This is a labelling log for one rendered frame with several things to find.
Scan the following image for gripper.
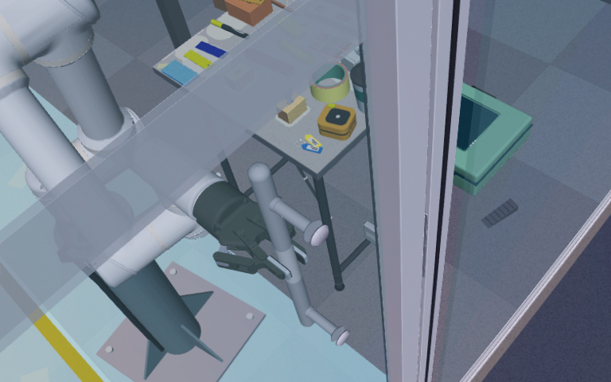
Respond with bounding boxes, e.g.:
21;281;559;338
193;181;309;281

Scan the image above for sliding glass door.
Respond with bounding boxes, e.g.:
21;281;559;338
0;0;436;382

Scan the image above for grey table with dark legs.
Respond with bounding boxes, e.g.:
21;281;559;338
152;0;379;292

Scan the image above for tan wooden block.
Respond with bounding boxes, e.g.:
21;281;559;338
278;95;308;123

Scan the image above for orange black tape measure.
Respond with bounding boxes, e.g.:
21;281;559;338
317;103;359;142

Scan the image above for yellow green tape roll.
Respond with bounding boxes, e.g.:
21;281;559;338
309;61;352;104

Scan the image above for dark green cup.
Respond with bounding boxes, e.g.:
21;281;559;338
349;61;369;114

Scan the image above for light blue pad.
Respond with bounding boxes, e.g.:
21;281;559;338
161;59;200;88

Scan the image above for yellow strip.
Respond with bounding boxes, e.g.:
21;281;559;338
183;49;215;69

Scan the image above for dark blue strip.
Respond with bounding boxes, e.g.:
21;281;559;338
194;40;228;60

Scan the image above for white disc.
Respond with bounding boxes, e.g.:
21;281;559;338
205;23;236;42

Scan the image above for yellow black marker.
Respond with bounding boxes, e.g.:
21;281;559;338
209;18;250;40

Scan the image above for dark grey ridged wedge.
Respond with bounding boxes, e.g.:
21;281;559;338
481;197;520;229

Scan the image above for orange box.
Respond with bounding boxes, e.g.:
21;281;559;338
224;0;274;28

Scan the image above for green tray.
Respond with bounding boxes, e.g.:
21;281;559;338
452;83;534;197

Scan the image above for grey door pull handle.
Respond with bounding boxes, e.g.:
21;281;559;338
247;162;352;347

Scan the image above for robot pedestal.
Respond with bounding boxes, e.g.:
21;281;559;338
88;259;267;382

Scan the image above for white door frame post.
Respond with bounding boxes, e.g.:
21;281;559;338
418;0;472;382

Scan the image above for dark grey post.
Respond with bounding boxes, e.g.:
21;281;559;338
154;0;193;49

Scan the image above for white floor rail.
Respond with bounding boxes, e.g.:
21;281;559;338
459;188;611;382

